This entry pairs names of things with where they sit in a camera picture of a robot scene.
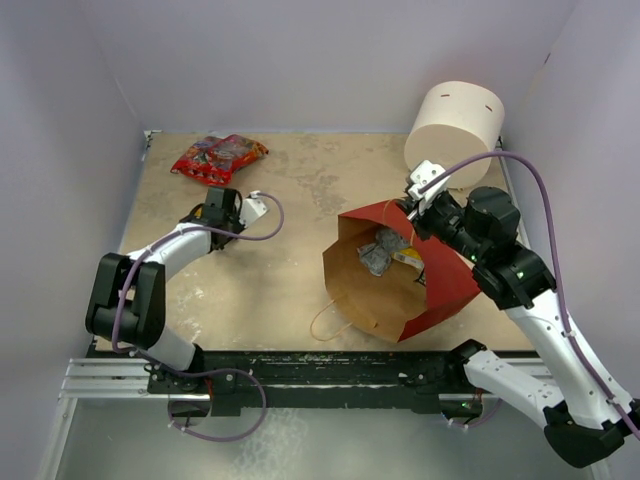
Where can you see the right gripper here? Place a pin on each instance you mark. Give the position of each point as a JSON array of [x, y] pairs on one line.
[[419, 219]]

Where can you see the red paper bag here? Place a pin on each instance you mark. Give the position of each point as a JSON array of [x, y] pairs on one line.
[[404, 301]]

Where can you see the large red snack bag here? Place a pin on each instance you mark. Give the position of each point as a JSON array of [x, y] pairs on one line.
[[214, 160]]

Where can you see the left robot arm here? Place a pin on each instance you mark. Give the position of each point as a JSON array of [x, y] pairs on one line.
[[128, 299]]

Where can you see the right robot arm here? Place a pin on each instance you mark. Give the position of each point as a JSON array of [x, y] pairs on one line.
[[584, 413]]

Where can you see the silver candy packet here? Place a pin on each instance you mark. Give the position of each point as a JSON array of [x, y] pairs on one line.
[[375, 258], [390, 240]]

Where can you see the cream cylindrical container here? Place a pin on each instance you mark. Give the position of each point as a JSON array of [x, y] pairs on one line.
[[456, 120]]

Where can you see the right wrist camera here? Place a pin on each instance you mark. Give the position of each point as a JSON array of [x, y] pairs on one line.
[[425, 182]]

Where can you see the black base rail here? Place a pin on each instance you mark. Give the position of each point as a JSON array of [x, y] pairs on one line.
[[428, 382]]

